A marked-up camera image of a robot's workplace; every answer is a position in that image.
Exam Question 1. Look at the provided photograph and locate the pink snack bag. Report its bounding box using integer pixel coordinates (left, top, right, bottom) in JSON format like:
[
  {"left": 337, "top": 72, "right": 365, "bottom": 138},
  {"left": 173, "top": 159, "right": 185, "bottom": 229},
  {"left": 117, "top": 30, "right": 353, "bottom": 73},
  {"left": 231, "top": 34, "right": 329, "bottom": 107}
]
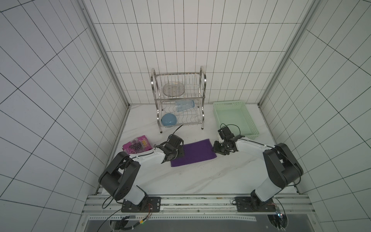
[{"left": 122, "top": 135, "right": 152, "bottom": 155}]

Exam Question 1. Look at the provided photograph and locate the purple square dishcloth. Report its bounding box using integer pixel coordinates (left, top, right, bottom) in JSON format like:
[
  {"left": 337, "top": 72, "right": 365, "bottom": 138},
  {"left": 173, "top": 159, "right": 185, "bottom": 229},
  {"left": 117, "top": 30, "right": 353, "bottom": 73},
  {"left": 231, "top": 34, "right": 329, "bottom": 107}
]
[{"left": 171, "top": 139, "right": 217, "bottom": 167}]

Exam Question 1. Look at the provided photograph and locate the clear plastic bottle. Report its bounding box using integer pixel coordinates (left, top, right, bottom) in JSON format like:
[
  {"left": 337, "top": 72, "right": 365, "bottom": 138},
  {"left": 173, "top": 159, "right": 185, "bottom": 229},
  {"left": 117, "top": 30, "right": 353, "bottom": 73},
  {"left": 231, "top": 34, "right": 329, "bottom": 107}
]
[{"left": 175, "top": 100, "right": 195, "bottom": 112}]

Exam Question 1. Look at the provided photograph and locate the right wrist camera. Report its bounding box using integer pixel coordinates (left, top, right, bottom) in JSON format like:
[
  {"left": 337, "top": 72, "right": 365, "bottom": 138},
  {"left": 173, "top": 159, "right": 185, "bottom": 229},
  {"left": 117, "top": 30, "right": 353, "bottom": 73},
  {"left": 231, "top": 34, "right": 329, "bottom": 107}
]
[{"left": 218, "top": 126, "right": 234, "bottom": 142}]

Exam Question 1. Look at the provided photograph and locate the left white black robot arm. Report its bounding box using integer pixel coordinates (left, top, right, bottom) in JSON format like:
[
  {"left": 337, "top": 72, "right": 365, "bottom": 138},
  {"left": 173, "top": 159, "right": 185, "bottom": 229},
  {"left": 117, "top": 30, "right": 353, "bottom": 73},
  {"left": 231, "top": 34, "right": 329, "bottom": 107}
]
[{"left": 99, "top": 134, "right": 184, "bottom": 211}]

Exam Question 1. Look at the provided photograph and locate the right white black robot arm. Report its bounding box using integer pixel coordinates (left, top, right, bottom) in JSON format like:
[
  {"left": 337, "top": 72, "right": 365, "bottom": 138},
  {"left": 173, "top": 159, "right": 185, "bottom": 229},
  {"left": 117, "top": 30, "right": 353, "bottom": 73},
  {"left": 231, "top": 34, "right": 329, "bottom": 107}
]
[{"left": 213, "top": 136, "right": 303, "bottom": 211}]

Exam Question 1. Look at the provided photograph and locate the steel two-tier dish rack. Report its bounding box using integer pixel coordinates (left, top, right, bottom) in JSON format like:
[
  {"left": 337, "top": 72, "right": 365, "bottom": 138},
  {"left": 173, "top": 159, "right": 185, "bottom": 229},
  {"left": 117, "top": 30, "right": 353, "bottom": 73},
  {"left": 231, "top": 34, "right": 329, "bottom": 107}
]
[{"left": 150, "top": 66, "right": 207, "bottom": 133}]

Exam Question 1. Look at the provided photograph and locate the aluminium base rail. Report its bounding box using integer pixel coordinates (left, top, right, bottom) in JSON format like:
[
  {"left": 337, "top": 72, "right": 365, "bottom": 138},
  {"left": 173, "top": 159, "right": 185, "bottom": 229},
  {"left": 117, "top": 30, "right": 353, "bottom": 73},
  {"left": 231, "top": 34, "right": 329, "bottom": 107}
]
[{"left": 82, "top": 193, "right": 315, "bottom": 217}]

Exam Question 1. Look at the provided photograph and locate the green plastic basket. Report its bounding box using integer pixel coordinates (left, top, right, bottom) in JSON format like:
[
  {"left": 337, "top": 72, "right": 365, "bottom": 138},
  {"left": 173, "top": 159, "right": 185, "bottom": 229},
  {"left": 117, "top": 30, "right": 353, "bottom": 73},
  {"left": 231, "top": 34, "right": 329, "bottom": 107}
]
[{"left": 213, "top": 101, "right": 260, "bottom": 139}]

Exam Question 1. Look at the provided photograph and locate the blue bowl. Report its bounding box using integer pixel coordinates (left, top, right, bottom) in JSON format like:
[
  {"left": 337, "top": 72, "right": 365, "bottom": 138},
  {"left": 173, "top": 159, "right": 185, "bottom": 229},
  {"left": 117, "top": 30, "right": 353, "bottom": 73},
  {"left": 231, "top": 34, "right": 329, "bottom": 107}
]
[{"left": 161, "top": 113, "right": 177, "bottom": 127}]

